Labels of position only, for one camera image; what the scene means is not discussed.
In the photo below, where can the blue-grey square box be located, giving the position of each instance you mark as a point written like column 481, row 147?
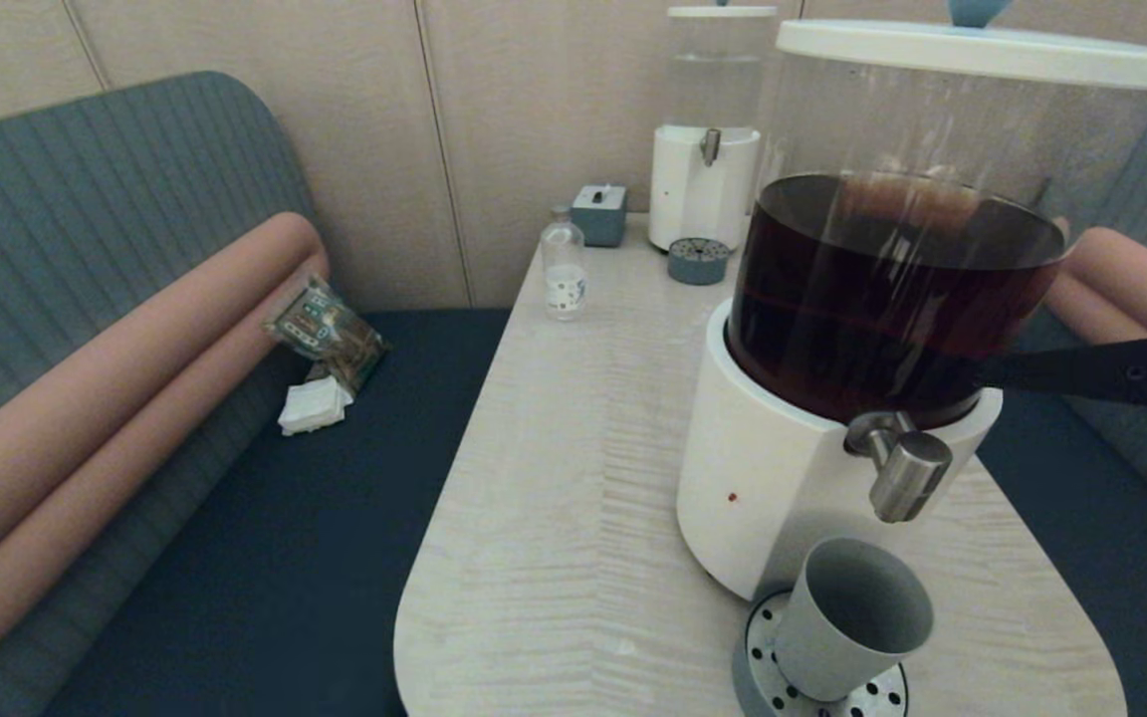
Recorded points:
column 598, row 214

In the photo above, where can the teal sofa bench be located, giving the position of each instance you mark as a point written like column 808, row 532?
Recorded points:
column 86, row 179
column 1111, row 558

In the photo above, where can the small metal dispenser tap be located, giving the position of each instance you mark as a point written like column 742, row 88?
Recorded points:
column 709, row 146

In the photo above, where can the large white dispenser lid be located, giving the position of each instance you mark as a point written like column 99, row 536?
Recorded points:
column 982, row 55

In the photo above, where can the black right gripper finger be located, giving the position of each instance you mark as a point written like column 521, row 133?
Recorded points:
column 1111, row 384
column 1121, row 360

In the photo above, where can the small white dispenser lid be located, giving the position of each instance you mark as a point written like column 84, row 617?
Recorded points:
column 721, row 12

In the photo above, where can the grey plastic cup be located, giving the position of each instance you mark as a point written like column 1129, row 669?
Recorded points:
column 832, row 647

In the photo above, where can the small clear water dispenser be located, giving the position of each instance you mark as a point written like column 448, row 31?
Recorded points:
column 698, row 189

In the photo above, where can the small blue perforated drip tray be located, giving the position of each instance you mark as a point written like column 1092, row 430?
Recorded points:
column 698, row 264

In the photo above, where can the white folded napkin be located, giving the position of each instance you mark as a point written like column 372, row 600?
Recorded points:
column 313, row 408

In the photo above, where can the pink bolster cushion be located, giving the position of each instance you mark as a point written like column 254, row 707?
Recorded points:
column 1131, row 269
column 1091, row 319
column 135, row 363
column 135, row 453

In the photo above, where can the clear plastic bottle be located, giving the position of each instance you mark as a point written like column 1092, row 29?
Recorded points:
column 564, row 279

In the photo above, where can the green snack packet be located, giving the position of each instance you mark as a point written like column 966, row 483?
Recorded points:
column 325, row 329

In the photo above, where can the large dark tea dispenser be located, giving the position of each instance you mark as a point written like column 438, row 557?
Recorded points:
column 783, row 478

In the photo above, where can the large metal dispenser tap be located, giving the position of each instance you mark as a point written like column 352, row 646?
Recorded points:
column 907, row 468

